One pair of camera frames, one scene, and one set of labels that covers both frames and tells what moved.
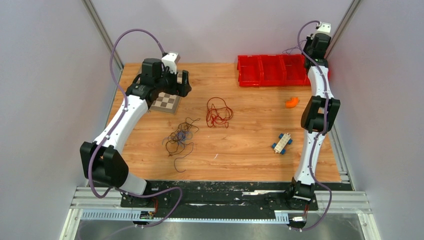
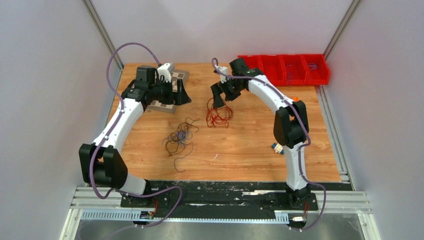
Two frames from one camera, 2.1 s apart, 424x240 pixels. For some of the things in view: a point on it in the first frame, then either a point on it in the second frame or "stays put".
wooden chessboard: (167, 103) stays put
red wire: (218, 112) stays put
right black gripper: (309, 40) → (229, 96)
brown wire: (179, 143) stays put
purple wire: (292, 48) → (289, 75)
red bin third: (295, 69) stays put
